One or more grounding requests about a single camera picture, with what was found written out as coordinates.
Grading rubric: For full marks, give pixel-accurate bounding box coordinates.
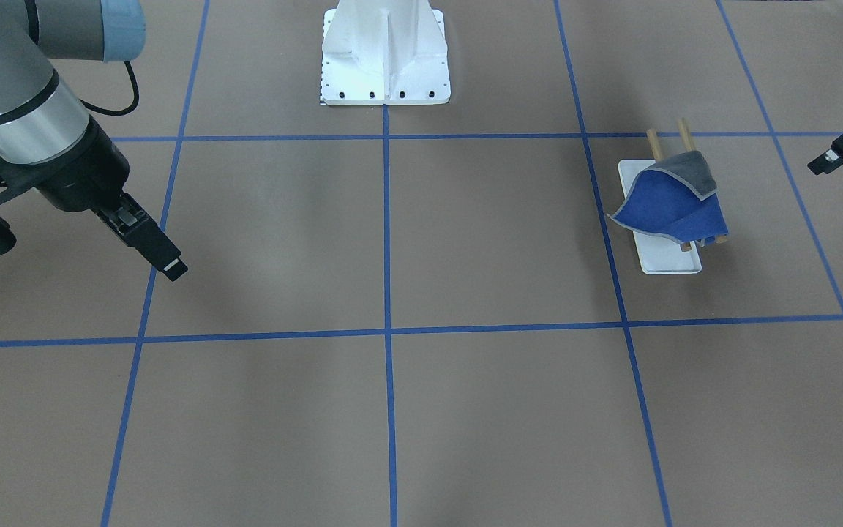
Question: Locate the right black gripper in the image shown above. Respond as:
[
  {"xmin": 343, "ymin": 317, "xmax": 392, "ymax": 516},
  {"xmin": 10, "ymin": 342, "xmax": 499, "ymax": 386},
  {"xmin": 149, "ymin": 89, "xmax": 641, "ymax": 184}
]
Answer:
[{"xmin": 34, "ymin": 118, "xmax": 188, "ymax": 283}]

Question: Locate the blue grey towel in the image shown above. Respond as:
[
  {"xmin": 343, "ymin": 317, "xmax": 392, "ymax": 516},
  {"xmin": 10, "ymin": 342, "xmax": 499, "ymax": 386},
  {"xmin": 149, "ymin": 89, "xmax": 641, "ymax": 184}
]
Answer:
[{"xmin": 610, "ymin": 149, "xmax": 730, "ymax": 247}]

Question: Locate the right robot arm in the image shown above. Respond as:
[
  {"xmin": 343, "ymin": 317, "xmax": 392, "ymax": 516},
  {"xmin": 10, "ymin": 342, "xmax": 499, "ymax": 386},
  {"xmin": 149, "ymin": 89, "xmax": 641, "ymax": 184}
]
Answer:
[{"xmin": 0, "ymin": 1, "xmax": 187, "ymax": 280}]

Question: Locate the outer wooden rack bar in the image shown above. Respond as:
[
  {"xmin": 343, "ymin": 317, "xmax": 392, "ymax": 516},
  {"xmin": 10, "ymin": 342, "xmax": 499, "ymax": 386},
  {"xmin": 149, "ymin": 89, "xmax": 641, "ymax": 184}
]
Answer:
[{"xmin": 677, "ymin": 117, "xmax": 729, "ymax": 244}]

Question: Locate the white towel rack tray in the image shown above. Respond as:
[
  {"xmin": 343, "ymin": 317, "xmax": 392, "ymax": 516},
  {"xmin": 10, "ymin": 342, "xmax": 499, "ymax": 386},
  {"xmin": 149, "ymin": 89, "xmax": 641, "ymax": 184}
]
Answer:
[{"xmin": 618, "ymin": 159, "xmax": 703, "ymax": 274}]

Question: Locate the brown paper table cover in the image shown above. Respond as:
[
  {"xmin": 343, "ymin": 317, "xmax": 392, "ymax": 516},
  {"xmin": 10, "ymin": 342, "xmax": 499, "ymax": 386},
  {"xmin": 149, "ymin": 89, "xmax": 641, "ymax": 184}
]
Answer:
[{"xmin": 0, "ymin": 1, "xmax": 843, "ymax": 526}]

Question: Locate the white camera mast base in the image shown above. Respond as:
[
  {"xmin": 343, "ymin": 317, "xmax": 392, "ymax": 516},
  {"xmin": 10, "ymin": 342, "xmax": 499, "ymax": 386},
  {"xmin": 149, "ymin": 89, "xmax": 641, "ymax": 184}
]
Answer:
[{"xmin": 319, "ymin": 1, "xmax": 452, "ymax": 106}]

